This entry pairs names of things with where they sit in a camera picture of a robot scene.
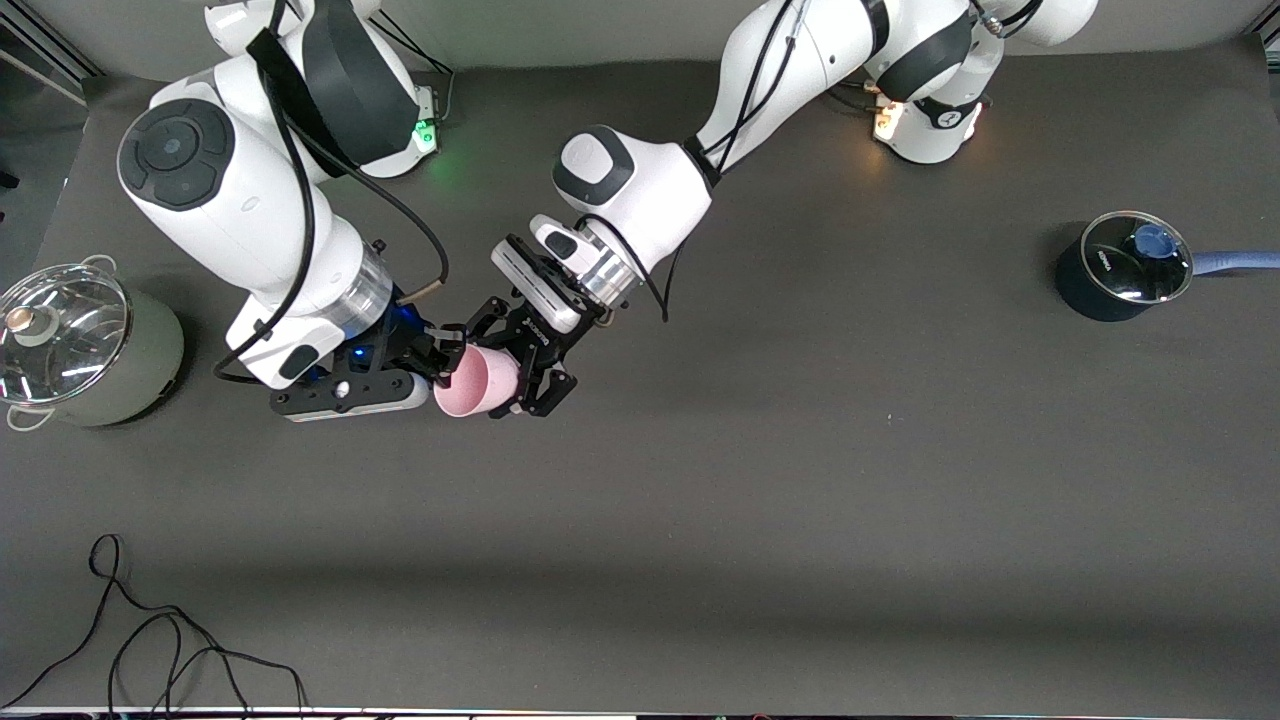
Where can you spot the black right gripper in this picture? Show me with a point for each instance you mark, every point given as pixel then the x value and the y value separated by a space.
pixel 408 341

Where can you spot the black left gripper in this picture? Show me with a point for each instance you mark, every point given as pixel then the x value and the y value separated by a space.
pixel 541 337

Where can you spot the pink plastic cup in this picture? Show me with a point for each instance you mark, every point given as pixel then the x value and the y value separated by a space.
pixel 485 385

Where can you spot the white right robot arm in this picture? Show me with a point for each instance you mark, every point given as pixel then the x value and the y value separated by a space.
pixel 230 200

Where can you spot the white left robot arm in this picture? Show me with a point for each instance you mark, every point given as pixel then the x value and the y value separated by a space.
pixel 640 190

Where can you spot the sage green cooking pot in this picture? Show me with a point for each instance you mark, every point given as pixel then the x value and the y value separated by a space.
pixel 150 370

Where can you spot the glass pot lid beige knob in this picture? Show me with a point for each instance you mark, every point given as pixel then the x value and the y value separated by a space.
pixel 70 340

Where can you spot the dark blue saucepan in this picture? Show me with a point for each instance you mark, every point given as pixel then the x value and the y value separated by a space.
pixel 1090 295

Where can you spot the glass lid blue knob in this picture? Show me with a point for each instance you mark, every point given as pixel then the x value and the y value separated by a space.
pixel 1125 270

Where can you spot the grey metal rail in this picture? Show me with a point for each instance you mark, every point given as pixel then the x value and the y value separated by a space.
pixel 40 45

